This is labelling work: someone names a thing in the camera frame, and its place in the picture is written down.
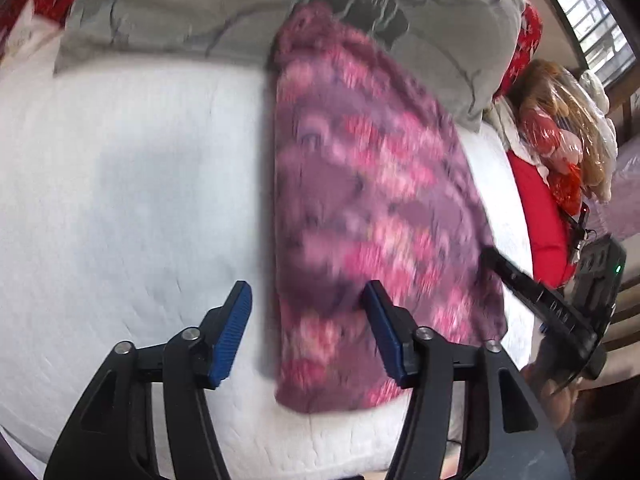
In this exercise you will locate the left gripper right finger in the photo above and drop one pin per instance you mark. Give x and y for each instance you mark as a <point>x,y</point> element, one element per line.
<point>506,434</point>

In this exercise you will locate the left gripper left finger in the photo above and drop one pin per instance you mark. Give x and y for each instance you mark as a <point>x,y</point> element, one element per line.
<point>110,434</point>

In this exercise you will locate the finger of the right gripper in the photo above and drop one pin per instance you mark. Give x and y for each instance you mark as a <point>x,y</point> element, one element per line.
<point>535,294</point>

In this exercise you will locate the purple floral shirt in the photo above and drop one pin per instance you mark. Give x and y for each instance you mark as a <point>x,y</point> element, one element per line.
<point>371,183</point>

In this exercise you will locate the right hand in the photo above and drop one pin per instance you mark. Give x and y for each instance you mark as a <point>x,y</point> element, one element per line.
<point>558,406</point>

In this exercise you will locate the red blanket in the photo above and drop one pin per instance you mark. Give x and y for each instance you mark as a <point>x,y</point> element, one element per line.
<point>549,235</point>

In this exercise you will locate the plush toy in plastic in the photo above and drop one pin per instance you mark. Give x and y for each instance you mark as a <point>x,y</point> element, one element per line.
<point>567,131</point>

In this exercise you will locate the white quilted bedspread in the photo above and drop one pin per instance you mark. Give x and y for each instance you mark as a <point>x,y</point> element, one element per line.
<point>134,193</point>

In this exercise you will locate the window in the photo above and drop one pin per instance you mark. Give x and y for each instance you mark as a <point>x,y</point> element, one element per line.
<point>605,47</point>

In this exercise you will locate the grey floral pillow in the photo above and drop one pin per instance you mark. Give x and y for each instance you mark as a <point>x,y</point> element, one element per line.
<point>459,49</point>

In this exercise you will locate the red patterned pillow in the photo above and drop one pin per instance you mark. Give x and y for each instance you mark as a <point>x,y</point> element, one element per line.
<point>529,35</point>

